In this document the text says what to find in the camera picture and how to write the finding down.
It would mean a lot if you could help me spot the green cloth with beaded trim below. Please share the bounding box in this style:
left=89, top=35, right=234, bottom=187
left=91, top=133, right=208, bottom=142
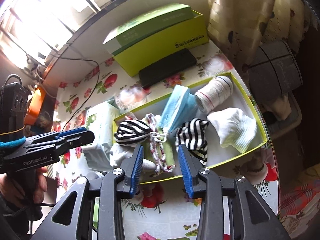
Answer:
left=142, top=113, right=176, bottom=177

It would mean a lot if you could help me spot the black white striped sock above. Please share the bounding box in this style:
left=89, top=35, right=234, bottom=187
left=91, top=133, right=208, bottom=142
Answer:
left=175, top=118, right=209, bottom=166
left=114, top=120, right=152, bottom=146

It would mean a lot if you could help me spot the white ribbed sock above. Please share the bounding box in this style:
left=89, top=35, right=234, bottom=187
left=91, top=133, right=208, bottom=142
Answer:
left=207, top=107, right=257, bottom=154

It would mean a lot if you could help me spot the blue face mask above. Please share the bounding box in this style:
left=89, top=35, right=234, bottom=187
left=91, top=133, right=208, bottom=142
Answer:
left=159, top=85, right=197, bottom=133

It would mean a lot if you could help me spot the white bandage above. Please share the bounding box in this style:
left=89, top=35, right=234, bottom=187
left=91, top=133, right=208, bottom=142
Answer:
left=194, top=75, right=234, bottom=114

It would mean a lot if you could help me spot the grey white sock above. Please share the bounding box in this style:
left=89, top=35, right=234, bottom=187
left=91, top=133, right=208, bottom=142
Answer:
left=109, top=142, right=156, bottom=172

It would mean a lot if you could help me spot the plastic bag with red items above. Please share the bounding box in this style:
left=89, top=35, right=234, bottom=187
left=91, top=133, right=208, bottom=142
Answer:
left=125, top=112, right=138, bottom=120

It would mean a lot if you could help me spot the person's left hand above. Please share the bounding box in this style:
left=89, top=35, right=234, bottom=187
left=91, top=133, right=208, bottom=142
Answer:
left=1, top=167, right=48, bottom=207

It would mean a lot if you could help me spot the wet wipes pack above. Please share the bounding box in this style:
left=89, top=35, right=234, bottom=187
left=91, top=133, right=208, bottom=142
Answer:
left=85, top=101, right=120, bottom=146

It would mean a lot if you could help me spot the floral tablecloth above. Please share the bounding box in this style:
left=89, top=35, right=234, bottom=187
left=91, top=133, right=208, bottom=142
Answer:
left=49, top=39, right=279, bottom=240

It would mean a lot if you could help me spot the orange plastic basin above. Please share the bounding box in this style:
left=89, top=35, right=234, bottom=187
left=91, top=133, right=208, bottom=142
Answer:
left=24, top=87, right=46, bottom=126

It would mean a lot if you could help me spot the yellow-green shallow box tray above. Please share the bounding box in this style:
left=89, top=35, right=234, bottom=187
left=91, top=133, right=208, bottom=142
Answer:
left=114, top=73, right=267, bottom=183

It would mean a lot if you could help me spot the green white carton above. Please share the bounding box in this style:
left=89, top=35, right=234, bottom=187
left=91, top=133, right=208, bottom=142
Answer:
left=103, top=3, right=193, bottom=55

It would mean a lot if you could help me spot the black smartphone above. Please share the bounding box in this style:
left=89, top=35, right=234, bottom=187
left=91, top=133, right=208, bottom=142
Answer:
left=139, top=49, right=197, bottom=88

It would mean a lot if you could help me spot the grey plaid cushion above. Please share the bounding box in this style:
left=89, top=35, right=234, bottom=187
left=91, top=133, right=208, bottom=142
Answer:
left=248, top=40, right=303, bottom=103

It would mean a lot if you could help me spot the yellow-green shoe box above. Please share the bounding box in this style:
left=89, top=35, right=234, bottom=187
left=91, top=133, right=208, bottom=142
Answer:
left=113, top=11, right=208, bottom=77

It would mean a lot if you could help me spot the beige patterned curtain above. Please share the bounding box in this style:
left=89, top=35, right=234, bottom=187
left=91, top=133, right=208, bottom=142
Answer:
left=207, top=0, right=318, bottom=69

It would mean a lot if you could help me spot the blue strap band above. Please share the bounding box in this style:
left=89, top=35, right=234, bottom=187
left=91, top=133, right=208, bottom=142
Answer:
left=0, top=137, right=26, bottom=151

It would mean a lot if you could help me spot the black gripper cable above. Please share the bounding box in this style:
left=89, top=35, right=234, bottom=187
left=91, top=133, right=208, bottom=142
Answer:
left=2, top=202, right=56, bottom=217

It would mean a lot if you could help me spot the black power cable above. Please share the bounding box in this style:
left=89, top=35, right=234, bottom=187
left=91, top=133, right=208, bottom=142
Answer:
left=49, top=56, right=101, bottom=132

